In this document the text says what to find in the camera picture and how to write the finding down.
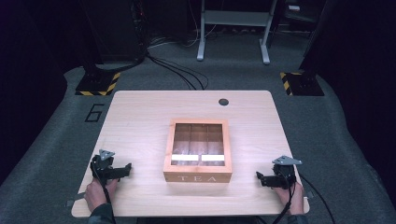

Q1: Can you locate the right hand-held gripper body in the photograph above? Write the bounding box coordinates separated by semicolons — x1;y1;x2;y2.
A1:
272;155;303;190

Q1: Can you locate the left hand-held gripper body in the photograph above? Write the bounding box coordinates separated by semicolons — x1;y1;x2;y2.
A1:
90;149;116;185

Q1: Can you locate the wooden tea box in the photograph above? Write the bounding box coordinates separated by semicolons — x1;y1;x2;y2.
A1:
163;118;233;184

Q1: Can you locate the person's right hand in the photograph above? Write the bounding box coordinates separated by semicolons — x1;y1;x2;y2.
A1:
275;182;304;216

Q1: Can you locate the person's left hand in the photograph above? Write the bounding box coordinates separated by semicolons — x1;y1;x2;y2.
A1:
83;178;120;214

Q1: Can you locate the black stand base hazard tape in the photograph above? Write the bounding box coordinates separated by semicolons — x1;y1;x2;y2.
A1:
75;71;122;97
278;71;325;97

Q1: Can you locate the dark curtain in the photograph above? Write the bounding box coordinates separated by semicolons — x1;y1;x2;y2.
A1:
0;0;92;185
300;0;396;206

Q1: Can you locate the black equipment cabinet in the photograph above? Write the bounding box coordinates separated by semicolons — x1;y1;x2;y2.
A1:
81;0;148;64

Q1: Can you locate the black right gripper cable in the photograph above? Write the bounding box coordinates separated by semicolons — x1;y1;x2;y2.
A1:
272;174;297;224

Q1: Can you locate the thin black cable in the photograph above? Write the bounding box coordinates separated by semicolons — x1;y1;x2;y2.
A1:
299;173;337;224

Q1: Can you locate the black floor cable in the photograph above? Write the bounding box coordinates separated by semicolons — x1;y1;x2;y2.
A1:
145;52;198;91
155;55;210;91

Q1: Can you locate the white metal desk frame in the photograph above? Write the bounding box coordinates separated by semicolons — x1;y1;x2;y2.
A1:
196;0;278;65

